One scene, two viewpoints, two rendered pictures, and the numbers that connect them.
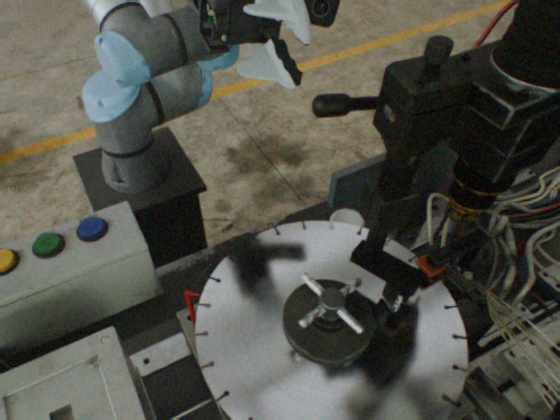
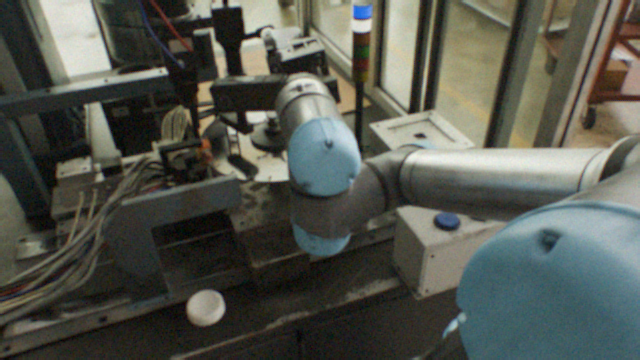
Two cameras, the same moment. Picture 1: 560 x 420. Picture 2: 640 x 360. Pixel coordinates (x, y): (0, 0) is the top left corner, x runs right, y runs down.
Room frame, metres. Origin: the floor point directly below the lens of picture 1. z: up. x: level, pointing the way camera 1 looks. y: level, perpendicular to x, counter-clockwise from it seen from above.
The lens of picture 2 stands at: (1.14, 0.08, 1.52)
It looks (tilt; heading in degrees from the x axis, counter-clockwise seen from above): 38 degrees down; 186
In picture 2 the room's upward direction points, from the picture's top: 2 degrees counter-clockwise
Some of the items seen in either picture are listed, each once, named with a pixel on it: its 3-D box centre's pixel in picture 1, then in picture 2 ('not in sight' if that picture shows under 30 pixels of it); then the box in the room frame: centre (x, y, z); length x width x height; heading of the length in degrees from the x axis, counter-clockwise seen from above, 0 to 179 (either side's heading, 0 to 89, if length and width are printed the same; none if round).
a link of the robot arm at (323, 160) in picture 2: not in sight; (318, 146); (0.68, 0.04, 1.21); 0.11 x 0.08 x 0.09; 16
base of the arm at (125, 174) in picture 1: (131, 153); not in sight; (0.77, 0.26, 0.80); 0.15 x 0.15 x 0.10
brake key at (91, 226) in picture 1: (92, 230); (447, 222); (0.46, 0.26, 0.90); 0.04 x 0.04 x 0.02
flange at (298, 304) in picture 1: (328, 315); (274, 130); (0.25, -0.09, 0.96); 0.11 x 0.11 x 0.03
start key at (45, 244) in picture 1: (48, 246); not in sight; (0.43, 0.32, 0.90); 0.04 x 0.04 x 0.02
